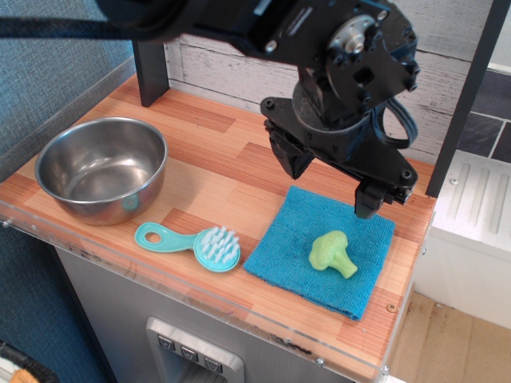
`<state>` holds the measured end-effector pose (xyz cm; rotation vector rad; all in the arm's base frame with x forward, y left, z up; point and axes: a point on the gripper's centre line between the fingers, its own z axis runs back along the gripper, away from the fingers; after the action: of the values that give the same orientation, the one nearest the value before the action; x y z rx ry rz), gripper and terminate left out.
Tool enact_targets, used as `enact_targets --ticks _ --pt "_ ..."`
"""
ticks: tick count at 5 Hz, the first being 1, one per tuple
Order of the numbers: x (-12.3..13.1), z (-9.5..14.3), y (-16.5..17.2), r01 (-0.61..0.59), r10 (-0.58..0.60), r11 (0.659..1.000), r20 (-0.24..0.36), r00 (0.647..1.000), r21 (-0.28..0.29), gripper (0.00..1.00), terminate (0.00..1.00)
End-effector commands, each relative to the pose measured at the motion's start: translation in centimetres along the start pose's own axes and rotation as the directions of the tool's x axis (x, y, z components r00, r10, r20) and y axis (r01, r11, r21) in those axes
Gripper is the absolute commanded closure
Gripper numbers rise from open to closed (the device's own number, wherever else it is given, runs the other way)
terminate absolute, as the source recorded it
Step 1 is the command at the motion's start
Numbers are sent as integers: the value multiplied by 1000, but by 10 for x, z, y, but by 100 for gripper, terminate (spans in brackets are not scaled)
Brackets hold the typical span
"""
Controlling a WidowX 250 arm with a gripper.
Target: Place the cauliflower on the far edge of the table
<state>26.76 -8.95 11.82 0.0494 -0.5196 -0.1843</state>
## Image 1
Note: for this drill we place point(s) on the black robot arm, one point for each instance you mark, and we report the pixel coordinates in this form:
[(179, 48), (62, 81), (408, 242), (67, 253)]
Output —
[(353, 59)]

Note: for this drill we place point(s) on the teal dish brush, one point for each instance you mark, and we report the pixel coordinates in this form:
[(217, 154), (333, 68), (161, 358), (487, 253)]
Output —
[(216, 249)]

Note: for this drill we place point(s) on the grey dispenser button panel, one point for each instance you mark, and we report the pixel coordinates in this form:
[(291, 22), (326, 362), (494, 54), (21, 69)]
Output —
[(181, 356)]

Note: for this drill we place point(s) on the black right upright post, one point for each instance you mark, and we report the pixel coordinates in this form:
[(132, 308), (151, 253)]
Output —
[(485, 47)]

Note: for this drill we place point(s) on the stainless steel bowl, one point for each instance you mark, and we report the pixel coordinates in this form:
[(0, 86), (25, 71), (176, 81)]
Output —
[(104, 171)]

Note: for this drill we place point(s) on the clear acrylic edge guard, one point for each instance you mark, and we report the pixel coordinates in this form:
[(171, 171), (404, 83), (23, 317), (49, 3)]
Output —
[(119, 291)]

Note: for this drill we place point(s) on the green toy broccoli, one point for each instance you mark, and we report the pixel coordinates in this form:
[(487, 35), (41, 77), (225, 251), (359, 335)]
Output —
[(330, 251)]

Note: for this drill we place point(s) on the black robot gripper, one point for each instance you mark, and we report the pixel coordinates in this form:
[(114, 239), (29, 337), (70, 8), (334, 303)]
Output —
[(366, 145)]

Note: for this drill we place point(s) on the blue folded cloth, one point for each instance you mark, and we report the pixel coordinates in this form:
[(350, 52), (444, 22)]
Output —
[(282, 256)]

